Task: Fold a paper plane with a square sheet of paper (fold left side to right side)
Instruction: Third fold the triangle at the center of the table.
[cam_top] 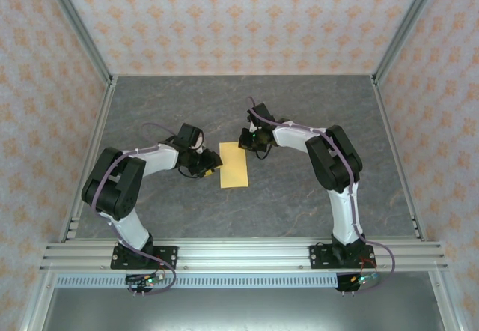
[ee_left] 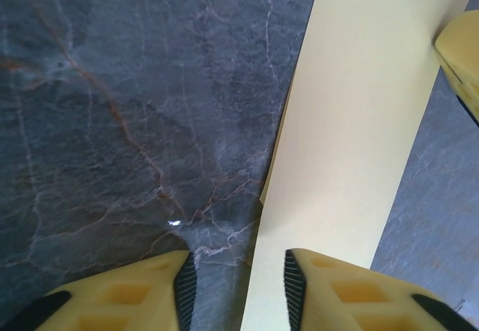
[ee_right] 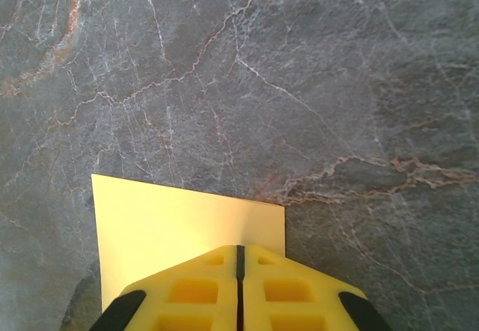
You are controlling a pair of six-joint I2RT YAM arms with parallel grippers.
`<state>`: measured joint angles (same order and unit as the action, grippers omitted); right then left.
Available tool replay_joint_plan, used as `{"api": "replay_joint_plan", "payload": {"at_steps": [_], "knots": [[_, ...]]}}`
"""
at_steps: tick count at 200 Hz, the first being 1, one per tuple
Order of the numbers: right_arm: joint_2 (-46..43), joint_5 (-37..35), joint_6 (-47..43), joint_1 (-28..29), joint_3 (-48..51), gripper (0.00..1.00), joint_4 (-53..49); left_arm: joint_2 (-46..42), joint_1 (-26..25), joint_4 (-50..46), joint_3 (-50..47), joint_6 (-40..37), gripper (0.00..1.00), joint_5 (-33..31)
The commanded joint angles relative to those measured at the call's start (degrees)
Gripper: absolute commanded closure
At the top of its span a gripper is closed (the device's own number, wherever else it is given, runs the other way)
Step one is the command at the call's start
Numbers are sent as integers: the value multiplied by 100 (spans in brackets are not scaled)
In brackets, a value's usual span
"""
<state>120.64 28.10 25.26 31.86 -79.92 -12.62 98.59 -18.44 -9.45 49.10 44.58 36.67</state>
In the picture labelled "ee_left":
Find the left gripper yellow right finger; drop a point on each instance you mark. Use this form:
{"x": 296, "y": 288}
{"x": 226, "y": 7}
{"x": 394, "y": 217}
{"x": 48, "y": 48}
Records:
{"x": 355, "y": 301}

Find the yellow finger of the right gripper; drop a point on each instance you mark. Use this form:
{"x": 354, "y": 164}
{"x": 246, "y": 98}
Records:
{"x": 469, "y": 99}
{"x": 464, "y": 42}

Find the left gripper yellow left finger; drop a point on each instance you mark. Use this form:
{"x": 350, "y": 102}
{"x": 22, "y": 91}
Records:
{"x": 123, "y": 301}

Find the yellow square paper sheet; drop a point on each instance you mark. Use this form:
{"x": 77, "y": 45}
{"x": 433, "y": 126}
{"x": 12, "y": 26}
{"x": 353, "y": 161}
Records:
{"x": 355, "y": 121}

